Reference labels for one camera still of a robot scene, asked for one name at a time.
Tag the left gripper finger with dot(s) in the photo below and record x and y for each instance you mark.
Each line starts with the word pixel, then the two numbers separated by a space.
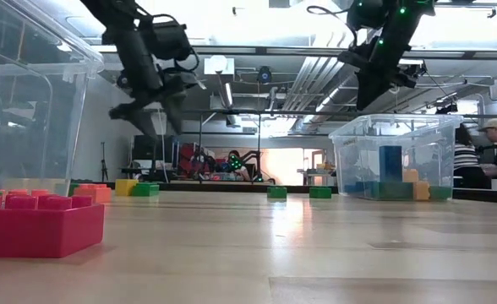
pixel 174 110
pixel 136 116

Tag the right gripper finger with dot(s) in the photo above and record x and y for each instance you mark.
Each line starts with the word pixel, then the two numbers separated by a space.
pixel 367 90

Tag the small yellow building block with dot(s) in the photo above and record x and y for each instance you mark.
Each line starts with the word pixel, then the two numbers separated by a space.
pixel 123 188

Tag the long blue building block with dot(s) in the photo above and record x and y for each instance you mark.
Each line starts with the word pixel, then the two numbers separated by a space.
pixel 390 164

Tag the clear plastic bin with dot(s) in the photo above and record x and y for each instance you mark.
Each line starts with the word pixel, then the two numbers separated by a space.
pixel 28 126
pixel 438 139

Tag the small orange building block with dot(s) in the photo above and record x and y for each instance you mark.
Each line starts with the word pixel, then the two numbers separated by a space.
pixel 94 194

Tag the long red building block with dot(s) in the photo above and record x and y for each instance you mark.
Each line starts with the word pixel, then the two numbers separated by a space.
pixel 41 232

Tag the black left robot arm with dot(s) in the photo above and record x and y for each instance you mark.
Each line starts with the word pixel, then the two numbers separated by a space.
pixel 134 50

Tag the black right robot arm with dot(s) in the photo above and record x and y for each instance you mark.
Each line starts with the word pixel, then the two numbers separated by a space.
pixel 405 25

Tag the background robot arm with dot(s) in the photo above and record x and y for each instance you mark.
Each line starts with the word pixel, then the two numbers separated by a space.
pixel 259 162

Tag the black background monitor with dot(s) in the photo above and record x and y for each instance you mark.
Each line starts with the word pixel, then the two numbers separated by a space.
pixel 145 150

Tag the black hanging ceiling device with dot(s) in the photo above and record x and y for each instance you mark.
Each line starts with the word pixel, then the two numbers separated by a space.
pixel 415 76
pixel 446 109

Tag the red background machine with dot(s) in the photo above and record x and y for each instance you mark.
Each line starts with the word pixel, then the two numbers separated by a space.
pixel 189 156

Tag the white square ceiling lamp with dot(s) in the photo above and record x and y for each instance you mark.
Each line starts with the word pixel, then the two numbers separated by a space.
pixel 219 65

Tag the background work table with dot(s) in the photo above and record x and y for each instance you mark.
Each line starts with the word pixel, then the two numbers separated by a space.
pixel 155 171

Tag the black tripod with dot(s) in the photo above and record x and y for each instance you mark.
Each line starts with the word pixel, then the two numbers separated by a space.
pixel 103 169

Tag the cluttered workbench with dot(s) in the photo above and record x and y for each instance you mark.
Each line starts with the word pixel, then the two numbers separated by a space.
pixel 316 173

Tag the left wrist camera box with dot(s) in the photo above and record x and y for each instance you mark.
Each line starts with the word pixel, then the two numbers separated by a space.
pixel 166 40

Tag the silver ventilation duct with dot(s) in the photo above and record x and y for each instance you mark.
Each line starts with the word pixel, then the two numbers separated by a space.
pixel 312 80

